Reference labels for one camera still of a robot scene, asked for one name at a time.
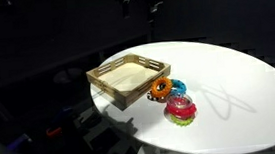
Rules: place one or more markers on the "dark round floor base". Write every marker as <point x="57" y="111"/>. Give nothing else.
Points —
<point x="67" y="75"/>

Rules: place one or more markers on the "wooden slatted tray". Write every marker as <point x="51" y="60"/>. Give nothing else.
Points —
<point x="127" y="76"/>

